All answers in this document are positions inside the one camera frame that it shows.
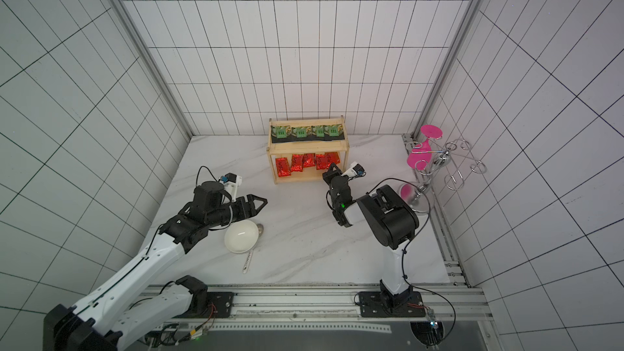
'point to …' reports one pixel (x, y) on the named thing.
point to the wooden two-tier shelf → (301, 149)
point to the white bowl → (240, 236)
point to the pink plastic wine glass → (420, 155)
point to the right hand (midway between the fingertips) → (321, 162)
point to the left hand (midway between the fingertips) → (258, 208)
